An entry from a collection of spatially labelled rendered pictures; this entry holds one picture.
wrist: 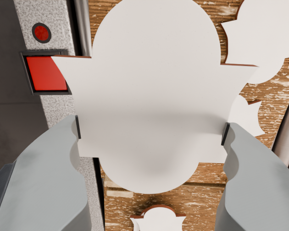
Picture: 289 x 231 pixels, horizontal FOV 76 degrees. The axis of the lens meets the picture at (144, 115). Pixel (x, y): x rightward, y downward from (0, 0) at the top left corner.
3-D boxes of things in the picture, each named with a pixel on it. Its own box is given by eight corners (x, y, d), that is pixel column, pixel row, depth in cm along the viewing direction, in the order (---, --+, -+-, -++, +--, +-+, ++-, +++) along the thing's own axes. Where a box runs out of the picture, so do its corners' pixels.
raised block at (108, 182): (105, 178, 42) (102, 188, 39) (105, 172, 41) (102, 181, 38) (132, 179, 42) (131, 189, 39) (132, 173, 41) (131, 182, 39)
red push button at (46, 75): (38, 88, 35) (34, 90, 34) (30, 55, 32) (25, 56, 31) (70, 88, 35) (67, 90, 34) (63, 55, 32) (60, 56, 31)
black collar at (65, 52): (36, 92, 35) (30, 95, 34) (24, 50, 32) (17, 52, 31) (75, 92, 35) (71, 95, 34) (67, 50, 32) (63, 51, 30)
